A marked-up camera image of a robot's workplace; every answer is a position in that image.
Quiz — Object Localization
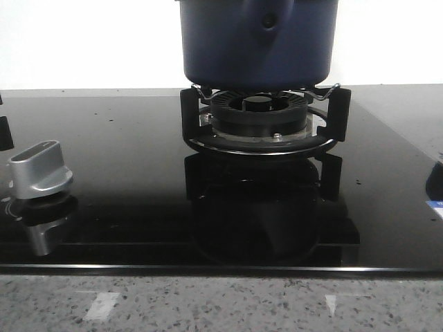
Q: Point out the blue cooking pot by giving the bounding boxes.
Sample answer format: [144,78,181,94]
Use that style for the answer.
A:
[179,0,338,91]

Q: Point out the black pot support grate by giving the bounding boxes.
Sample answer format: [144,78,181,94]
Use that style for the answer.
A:
[180,84,351,157]

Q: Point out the black gas burner head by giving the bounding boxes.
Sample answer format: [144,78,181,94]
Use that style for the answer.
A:
[210,91,308,137]

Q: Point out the black glass stove top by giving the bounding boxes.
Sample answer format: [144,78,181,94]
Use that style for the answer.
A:
[1,86,442,277]

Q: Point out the silver stove knob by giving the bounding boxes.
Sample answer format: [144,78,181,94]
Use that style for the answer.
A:
[8,140,73,199]

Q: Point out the blue bowl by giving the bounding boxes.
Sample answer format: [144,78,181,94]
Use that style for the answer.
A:
[425,163,443,201]

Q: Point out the blue label sticker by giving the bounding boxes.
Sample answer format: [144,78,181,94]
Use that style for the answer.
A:
[426,201,443,219]

